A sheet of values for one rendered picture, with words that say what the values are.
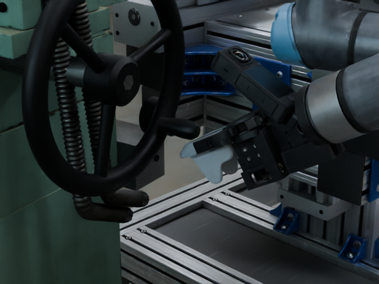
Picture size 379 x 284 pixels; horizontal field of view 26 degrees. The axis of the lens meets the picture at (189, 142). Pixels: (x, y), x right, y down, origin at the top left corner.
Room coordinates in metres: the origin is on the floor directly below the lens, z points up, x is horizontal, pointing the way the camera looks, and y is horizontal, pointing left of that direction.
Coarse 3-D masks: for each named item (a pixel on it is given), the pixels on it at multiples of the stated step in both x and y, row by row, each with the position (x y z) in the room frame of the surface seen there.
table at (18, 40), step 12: (108, 0) 1.22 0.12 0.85; (120, 0) 1.24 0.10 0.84; (96, 12) 1.05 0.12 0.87; (108, 12) 1.07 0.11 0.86; (96, 24) 1.05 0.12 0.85; (108, 24) 1.07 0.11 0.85; (0, 36) 0.93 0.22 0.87; (12, 36) 0.92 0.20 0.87; (24, 36) 0.94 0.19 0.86; (0, 48) 0.93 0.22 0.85; (12, 48) 0.92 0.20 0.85; (24, 48) 0.94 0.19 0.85
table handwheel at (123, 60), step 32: (64, 0) 0.87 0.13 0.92; (160, 0) 1.01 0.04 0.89; (64, 32) 0.87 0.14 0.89; (160, 32) 1.03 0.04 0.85; (0, 64) 1.03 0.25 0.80; (32, 64) 0.83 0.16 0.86; (96, 64) 0.91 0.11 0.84; (128, 64) 0.93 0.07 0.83; (32, 96) 0.82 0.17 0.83; (96, 96) 0.93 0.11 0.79; (128, 96) 0.93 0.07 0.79; (160, 96) 1.04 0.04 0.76; (32, 128) 0.82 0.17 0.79; (64, 160) 0.85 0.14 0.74; (96, 160) 0.92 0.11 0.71; (128, 160) 0.96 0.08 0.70; (96, 192) 0.89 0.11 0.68
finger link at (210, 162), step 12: (216, 132) 0.92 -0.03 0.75; (192, 144) 0.93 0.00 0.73; (228, 144) 0.91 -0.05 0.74; (180, 156) 0.96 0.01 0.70; (192, 156) 0.93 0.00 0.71; (204, 156) 0.93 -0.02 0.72; (216, 156) 0.92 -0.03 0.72; (228, 156) 0.91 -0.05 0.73; (204, 168) 0.93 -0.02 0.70; (216, 168) 0.92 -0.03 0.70; (216, 180) 0.92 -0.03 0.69
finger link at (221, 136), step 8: (232, 128) 0.89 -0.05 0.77; (240, 128) 0.89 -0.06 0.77; (208, 136) 0.91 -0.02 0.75; (216, 136) 0.89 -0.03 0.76; (224, 136) 0.88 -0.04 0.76; (200, 144) 0.91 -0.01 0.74; (208, 144) 0.90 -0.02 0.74; (216, 144) 0.89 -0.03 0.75; (224, 144) 0.88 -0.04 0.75; (200, 152) 0.92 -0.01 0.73
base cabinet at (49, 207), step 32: (0, 160) 1.02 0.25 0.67; (32, 160) 1.07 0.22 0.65; (0, 192) 1.01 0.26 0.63; (32, 192) 1.06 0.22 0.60; (64, 192) 1.11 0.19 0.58; (0, 224) 1.01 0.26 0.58; (32, 224) 1.06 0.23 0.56; (64, 224) 1.11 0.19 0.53; (96, 224) 1.17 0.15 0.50; (0, 256) 1.00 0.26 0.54; (32, 256) 1.05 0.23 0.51; (64, 256) 1.11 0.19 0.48; (96, 256) 1.17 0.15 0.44
